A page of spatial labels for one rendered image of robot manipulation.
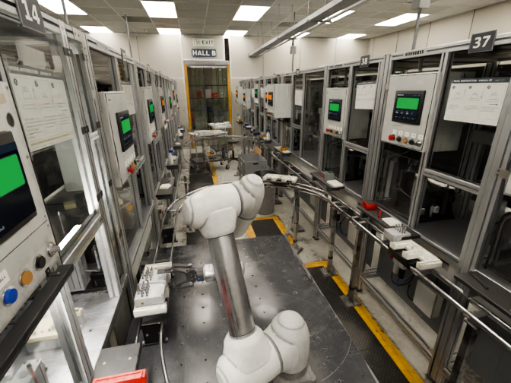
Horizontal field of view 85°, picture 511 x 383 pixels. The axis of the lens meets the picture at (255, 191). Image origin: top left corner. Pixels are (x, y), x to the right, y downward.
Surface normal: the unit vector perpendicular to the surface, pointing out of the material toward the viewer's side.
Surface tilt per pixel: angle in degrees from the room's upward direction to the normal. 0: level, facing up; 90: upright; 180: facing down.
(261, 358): 63
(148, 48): 90
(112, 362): 0
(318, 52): 90
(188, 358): 0
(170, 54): 90
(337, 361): 0
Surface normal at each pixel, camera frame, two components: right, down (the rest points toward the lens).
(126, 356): -0.01, -0.94
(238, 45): 0.21, 0.33
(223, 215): 0.55, 0.00
